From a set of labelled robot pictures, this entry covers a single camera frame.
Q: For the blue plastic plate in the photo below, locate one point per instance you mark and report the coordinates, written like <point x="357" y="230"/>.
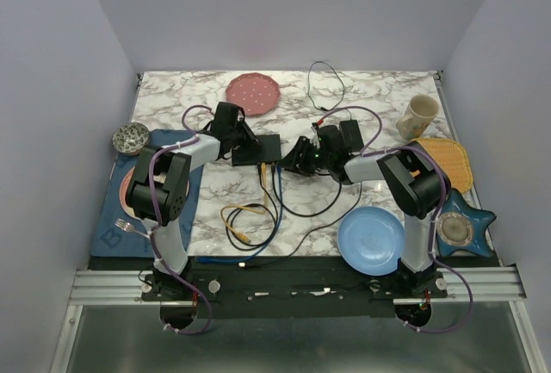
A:
<point x="371" y="240"/>

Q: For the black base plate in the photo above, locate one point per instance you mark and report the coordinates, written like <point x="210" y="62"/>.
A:
<point x="296" y="287"/>

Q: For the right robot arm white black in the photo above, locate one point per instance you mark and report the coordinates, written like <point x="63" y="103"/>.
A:
<point x="419" y="187"/>

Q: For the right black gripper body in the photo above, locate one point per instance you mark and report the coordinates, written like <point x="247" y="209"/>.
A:
<point x="325" y="161"/>

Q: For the black power adapter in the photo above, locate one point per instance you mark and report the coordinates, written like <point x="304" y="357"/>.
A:
<point x="351" y="134"/>

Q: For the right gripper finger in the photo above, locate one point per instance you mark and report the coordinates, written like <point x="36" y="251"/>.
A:
<point x="294" y="160"/>
<point x="307" y="162"/>

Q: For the metal fork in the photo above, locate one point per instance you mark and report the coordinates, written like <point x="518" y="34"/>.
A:
<point x="128" y="227"/>

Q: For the blue fabric placemat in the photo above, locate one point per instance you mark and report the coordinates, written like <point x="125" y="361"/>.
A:
<point x="110" y="241"/>

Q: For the blue star-shaped dish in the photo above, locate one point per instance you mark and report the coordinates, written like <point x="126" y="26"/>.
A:
<point x="461" y="227"/>

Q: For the pink dotted plate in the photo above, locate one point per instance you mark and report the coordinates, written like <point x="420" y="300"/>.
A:
<point x="256" y="93"/>

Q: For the patterned small bowl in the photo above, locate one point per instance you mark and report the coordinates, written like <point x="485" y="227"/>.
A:
<point x="130" y="138"/>

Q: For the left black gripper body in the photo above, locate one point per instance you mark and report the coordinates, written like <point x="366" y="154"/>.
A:
<point x="237" y="135"/>

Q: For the pink cream plate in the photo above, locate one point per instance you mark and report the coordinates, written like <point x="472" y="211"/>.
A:
<point x="123" y="191"/>

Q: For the cream ceramic mug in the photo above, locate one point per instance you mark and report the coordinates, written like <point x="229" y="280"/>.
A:
<point x="419" y="114"/>

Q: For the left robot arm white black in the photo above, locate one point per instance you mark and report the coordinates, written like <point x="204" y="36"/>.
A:
<point x="157" y="189"/>

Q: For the yellow woven mat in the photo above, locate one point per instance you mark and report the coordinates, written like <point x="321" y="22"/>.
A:
<point x="452" y="158"/>

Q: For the aluminium mounting rail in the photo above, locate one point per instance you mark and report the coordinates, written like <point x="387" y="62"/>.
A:
<point x="123" y="288"/>

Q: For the black network switch box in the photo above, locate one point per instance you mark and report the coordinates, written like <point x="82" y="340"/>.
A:
<point x="266" y="150"/>

